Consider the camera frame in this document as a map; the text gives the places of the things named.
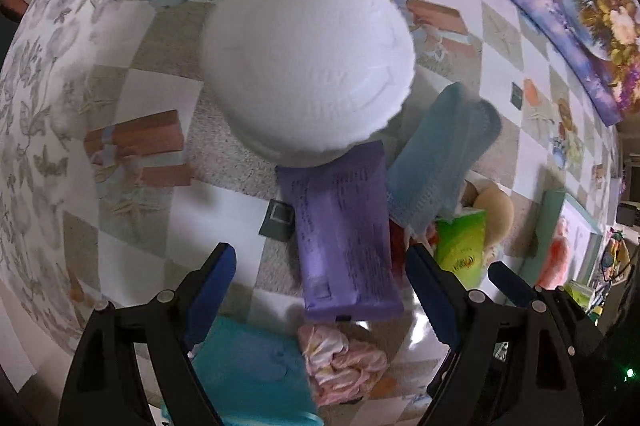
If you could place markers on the pale green box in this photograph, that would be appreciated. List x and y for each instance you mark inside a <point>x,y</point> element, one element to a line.
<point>575,231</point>

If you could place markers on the pink and white cloth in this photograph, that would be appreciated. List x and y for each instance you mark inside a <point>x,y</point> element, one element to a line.
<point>340,360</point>

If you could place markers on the checkered printed blanket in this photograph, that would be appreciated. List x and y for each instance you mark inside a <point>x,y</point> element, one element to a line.
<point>150,165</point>

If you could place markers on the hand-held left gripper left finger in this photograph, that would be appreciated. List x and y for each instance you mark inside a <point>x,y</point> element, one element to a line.
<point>216,282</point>

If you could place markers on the light blue cloth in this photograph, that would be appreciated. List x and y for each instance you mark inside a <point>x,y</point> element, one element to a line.
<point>440,155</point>

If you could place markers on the green tissue pack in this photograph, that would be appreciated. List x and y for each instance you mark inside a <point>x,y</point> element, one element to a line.
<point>462,246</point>

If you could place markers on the pink plush toy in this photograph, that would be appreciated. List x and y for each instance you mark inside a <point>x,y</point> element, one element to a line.
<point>556,256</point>

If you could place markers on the white round plush cushion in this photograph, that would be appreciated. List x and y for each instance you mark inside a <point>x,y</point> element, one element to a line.
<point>305,60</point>

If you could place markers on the beige plush toy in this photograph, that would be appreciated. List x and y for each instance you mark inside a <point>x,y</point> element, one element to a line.
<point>496,212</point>

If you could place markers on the grey floral sheet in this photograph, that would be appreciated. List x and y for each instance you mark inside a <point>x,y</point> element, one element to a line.
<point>45,115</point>

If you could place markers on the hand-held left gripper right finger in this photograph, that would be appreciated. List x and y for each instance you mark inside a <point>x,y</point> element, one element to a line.
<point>431,301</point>

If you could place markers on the purple soft packet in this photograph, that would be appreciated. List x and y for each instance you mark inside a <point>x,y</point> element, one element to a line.
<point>345,231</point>

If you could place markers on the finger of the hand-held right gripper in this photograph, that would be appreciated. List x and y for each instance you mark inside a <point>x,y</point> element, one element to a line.
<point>506,282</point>

